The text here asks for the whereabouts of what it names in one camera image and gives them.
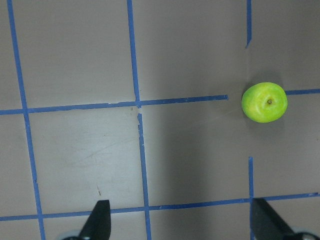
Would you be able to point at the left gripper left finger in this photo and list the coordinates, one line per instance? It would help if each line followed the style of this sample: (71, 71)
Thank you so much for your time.
(98, 224)

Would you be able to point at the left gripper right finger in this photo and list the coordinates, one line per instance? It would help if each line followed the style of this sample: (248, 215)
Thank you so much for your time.
(266, 223)

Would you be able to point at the green apple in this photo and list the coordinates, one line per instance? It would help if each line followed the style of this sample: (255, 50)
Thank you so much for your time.
(264, 102)

